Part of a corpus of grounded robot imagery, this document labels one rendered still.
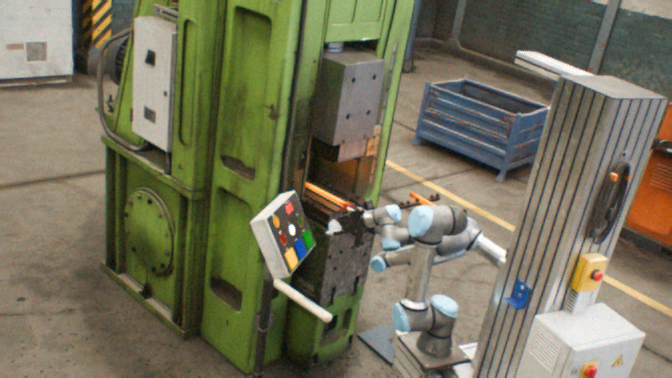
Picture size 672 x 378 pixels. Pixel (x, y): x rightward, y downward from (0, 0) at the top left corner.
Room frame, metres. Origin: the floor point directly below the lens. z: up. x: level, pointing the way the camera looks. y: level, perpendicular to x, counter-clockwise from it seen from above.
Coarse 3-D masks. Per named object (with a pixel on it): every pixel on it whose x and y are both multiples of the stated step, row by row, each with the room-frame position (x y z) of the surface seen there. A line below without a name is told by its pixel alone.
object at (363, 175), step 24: (408, 0) 3.59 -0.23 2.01; (384, 24) 3.45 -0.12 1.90; (408, 24) 3.62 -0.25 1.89; (360, 48) 3.52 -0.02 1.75; (384, 72) 3.51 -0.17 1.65; (384, 96) 3.53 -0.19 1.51; (384, 120) 3.57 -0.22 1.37; (384, 144) 3.61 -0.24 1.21; (312, 168) 3.66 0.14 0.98; (336, 168) 3.54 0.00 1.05; (360, 168) 3.46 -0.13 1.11; (336, 192) 3.52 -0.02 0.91; (360, 192) 3.48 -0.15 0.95
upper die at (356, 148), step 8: (312, 136) 3.21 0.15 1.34; (312, 144) 3.20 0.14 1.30; (320, 144) 3.17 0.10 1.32; (328, 144) 3.13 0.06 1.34; (344, 144) 3.11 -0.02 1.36; (352, 144) 3.15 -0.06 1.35; (360, 144) 3.20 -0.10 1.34; (320, 152) 3.16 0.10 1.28; (328, 152) 3.13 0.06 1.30; (336, 152) 3.09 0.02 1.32; (344, 152) 3.11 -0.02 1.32; (352, 152) 3.16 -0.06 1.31; (360, 152) 3.21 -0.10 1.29; (336, 160) 3.09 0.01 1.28
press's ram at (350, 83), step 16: (352, 48) 3.41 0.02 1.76; (336, 64) 3.08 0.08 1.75; (352, 64) 3.08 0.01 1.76; (368, 64) 3.17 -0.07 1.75; (384, 64) 3.26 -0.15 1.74; (320, 80) 3.14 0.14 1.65; (336, 80) 3.07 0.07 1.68; (352, 80) 3.10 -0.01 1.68; (368, 80) 3.19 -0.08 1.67; (320, 96) 3.13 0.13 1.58; (336, 96) 3.06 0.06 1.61; (352, 96) 3.11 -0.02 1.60; (368, 96) 3.20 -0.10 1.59; (320, 112) 3.12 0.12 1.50; (336, 112) 3.05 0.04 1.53; (352, 112) 3.12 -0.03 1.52; (368, 112) 3.22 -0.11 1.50; (320, 128) 3.11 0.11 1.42; (336, 128) 3.05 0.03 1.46; (352, 128) 3.14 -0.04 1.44; (368, 128) 3.23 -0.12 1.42; (336, 144) 3.06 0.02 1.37
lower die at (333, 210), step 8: (312, 184) 3.41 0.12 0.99; (304, 192) 3.29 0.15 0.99; (312, 192) 3.30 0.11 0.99; (328, 192) 3.33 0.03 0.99; (304, 200) 3.21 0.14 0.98; (320, 200) 3.22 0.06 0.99; (328, 200) 3.22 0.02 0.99; (344, 200) 3.26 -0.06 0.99; (304, 208) 3.19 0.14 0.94; (312, 208) 3.16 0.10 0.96; (320, 208) 3.15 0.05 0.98; (328, 208) 3.15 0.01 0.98; (336, 208) 3.15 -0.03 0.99; (320, 216) 3.12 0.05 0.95; (328, 216) 3.09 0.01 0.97; (336, 216) 3.13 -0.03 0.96
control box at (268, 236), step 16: (288, 192) 2.83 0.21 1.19; (272, 208) 2.63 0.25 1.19; (256, 224) 2.52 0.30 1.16; (272, 224) 2.54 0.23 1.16; (288, 224) 2.65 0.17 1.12; (304, 224) 2.78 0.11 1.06; (272, 240) 2.50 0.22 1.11; (288, 240) 2.59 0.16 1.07; (272, 256) 2.49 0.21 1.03; (304, 256) 2.65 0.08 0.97; (272, 272) 2.49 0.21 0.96; (288, 272) 2.48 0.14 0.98
